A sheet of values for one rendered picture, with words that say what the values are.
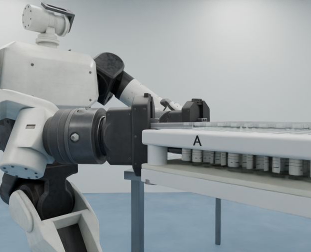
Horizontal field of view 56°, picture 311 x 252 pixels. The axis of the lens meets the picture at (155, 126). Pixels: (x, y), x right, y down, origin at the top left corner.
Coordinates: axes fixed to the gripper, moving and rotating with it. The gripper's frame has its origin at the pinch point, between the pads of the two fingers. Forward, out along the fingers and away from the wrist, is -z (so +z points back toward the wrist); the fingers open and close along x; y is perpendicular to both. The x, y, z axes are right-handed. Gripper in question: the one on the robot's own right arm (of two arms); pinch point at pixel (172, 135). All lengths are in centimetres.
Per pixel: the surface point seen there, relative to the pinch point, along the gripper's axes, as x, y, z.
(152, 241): 100, -201, 47
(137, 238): 43, -66, 23
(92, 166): 58, -344, 163
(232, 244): 101, -208, -21
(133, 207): 31, -67, 25
